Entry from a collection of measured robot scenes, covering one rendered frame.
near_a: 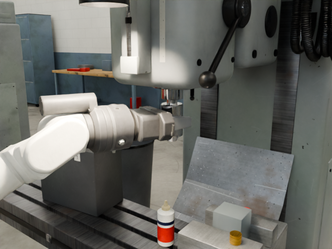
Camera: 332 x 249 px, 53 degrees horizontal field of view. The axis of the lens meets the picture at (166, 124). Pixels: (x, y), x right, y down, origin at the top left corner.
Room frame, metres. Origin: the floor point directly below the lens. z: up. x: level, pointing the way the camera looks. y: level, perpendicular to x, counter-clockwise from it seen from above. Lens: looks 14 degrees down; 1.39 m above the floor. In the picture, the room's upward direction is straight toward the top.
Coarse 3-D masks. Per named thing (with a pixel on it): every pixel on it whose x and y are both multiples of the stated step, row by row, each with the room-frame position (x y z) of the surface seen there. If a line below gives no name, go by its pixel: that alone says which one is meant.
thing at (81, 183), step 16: (80, 160) 0.85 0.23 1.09; (96, 160) 0.83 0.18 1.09; (112, 160) 0.89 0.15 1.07; (48, 176) 0.92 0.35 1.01; (64, 176) 0.88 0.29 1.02; (80, 176) 0.85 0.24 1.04; (96, 176) 0.83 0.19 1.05; (112, 176) 0.89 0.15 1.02; (48, 192) 0.92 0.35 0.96; (64, 192) 0.88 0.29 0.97; (80, 192) 0.85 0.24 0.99; (96, 192) 0.83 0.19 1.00; (112, 192) 0.88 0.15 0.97; (80, 208) 0.86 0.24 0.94; (96, 208) 0.83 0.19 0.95
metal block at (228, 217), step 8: (216, 208) 0.61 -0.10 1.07; (224, 208) 0.61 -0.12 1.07; (232, 208) 0.61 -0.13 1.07; (240, 208) 0.61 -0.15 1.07; (248, 208) 0.61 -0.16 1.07; (216, 216) 0.59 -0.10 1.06; (224, 216) 0.58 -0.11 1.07; (232, 216) 0.58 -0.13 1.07; (240, 216) 0.58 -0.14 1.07; (248, 216) 0.59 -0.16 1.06; (216, 224) 0.59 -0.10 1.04; (224, 224) 0.58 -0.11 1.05; (232, 224) 0.57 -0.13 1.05; (240, 224) 0.56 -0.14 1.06; (248, 224) 0.59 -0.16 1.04; (248, 232) 0.60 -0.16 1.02
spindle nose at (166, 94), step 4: (164, 92) 0.67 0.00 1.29; (168, 92) 0.67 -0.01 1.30; (172, 92) 0.67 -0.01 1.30; (176, 92) 0.67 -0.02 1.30; (180, 92) 0.68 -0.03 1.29; (164, 96) 0.67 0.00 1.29; (168, 96) 0.67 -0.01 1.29; (172, 96) 0.67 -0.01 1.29; (176, 96) 0.67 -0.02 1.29; (180, 96) 0.68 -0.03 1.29
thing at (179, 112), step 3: (168, 111) 0.67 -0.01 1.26; (171, 111) 0.67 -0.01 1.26; (174, 111) 0.67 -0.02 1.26; (177, 111) 0.67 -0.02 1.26; (180, 111) 0.68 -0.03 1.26; (171, 114) 0.67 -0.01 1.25; (174, 114) 0.67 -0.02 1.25; (177, 114) 0.67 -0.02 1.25; (180, 114) 0.68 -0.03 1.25; (180, 129) 0.68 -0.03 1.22; (177, 132) 0.67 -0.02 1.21; (180, 132) 0.68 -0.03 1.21; (174, 135) 0.67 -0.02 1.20; (177, 135) 0.67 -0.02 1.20; (180, 135) 0.68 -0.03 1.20
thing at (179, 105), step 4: (164, 104) 0.68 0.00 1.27; (168, 104) 0.68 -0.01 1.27; (172, 104) 0.68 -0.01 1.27; (176, 104) 0.68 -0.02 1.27; (180, 104) 0.68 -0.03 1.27; (164, 108) 0.67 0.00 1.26; (168, 108) 0.67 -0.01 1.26; (172, 108) 0.67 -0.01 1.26; (176, 108) 0.67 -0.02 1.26; (180, 108) 0.68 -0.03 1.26
